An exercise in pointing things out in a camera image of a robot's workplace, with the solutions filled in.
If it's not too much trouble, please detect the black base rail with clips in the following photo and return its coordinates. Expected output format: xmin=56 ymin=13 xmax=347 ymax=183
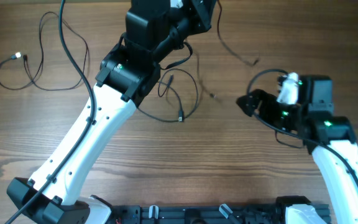
xmin=107 ymin=204 xmax=284 ymax=224

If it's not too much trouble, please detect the black camera cable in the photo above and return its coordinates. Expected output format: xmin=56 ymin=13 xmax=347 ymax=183
xmin=246 ymin=68 xmax=358 ymax=224
xmin=4 ymin=0 xmax=98 ymax=224

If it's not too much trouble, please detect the long thin black cable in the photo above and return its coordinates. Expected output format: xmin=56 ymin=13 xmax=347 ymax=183
xmin=216 ymin=0 xmax=260 ymax=67

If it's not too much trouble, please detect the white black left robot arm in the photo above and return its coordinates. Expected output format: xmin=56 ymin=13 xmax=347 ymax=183
xmin=7 ymin=0 xmax=215 ymax=223

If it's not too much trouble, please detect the black left camera cable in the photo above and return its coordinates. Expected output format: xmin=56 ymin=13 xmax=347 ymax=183
xmin=4 ymin=0 xmax=98 ymax=224

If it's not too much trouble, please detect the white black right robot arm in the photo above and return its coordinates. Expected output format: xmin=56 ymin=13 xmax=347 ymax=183
xmin=236 ymin=71 xmax=358 ymax=223

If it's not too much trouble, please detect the black USB cable bundle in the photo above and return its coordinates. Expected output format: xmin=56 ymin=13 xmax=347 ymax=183
xmin=137 ymin=68 xmax=200 ymax=123

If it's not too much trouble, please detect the black right camera cable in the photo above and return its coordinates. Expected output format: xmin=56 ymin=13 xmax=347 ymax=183
xmin=246 ymin=68 xmax=358 ymax=224

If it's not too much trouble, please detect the black cable silver USB plug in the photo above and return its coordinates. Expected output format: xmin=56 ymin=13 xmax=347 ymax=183
xmin=0 ymin=11 xmax=82 ymax=91

